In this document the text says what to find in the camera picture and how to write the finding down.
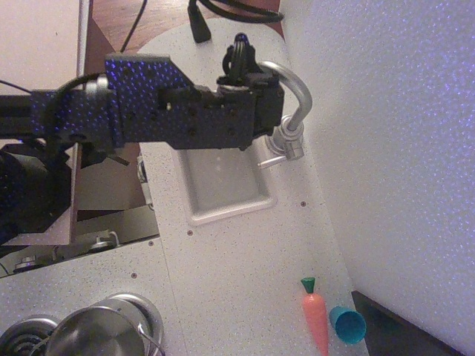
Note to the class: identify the silver toy faucet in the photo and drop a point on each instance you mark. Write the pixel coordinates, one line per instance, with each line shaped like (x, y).
(286, 143)

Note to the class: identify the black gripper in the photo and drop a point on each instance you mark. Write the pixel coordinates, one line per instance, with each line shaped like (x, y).
(229, 117)

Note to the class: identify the stainless steel pot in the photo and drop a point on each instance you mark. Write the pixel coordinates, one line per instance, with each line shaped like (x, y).
(122, 324)

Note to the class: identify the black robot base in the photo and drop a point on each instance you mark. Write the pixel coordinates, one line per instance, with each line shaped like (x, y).
(35, 189)

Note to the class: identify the teal plastic cup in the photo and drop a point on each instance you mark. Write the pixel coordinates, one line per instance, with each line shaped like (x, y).
(348, 324)

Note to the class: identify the black cable plug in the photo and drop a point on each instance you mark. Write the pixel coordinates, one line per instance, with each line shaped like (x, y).
(199, 28)

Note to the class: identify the silver stove burner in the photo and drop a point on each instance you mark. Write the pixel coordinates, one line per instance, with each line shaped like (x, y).
(29, 336)

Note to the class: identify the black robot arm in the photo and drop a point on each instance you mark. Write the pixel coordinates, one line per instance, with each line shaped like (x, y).
(147, 98)

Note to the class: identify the white toy sink basin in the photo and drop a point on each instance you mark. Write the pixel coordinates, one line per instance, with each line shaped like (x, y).
(219, 184)

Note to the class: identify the orange toy carrot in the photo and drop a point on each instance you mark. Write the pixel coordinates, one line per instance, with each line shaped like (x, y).
(315, 313)

